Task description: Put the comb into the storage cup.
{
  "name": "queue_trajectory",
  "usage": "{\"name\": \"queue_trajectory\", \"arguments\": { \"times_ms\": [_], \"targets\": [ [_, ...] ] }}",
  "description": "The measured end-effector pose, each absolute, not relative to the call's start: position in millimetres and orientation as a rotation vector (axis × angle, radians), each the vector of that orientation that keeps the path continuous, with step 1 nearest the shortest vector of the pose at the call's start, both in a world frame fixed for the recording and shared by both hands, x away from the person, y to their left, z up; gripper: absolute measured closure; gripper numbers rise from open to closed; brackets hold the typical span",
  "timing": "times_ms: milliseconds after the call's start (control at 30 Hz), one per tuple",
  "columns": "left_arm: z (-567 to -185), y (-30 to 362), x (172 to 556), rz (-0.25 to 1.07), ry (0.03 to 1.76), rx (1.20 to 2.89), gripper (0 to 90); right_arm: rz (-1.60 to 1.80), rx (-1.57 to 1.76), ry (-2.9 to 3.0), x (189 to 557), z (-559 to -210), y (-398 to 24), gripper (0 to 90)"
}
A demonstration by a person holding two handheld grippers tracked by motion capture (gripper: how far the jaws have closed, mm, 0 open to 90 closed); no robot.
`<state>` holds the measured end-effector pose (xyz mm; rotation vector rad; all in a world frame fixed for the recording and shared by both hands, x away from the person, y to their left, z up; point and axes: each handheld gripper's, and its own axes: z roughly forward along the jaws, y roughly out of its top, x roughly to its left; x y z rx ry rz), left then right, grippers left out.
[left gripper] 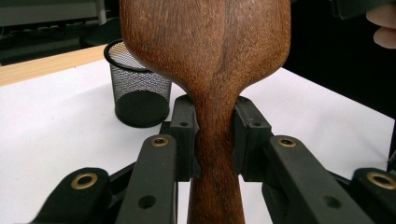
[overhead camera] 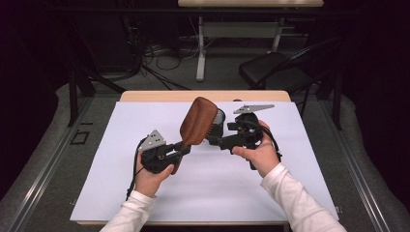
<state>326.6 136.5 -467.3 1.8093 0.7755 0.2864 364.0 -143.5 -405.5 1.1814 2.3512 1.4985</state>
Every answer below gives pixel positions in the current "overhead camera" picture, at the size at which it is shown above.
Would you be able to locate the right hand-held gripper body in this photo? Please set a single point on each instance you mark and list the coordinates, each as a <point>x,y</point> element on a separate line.
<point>245,129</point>

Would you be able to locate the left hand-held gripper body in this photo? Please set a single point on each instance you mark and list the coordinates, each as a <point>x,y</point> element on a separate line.
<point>158,158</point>

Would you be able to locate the black mesh pen holder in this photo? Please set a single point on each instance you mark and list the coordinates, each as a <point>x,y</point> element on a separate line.
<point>220,117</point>

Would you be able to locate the wooden hairbrush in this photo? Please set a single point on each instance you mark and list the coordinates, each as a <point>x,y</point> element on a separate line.
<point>198,122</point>

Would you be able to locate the person's left hand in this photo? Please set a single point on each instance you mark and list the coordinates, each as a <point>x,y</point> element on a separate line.
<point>150,182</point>

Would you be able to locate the person's right hand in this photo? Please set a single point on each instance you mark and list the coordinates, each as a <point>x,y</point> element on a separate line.
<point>262,154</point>

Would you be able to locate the white table sheet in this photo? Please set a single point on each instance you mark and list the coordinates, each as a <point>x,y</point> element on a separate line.
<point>209,187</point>

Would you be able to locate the black folding chair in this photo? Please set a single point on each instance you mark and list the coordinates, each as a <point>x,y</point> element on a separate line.
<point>267,67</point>

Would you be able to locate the white-legged desk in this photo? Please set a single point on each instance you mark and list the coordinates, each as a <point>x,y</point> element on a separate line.
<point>201,48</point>

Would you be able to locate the black metal stand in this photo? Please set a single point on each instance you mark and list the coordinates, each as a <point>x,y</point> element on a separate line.
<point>337,103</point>
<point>73,96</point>

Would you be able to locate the metal floor rail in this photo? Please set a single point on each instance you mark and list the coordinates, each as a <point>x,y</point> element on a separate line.
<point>354,167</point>
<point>45,167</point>

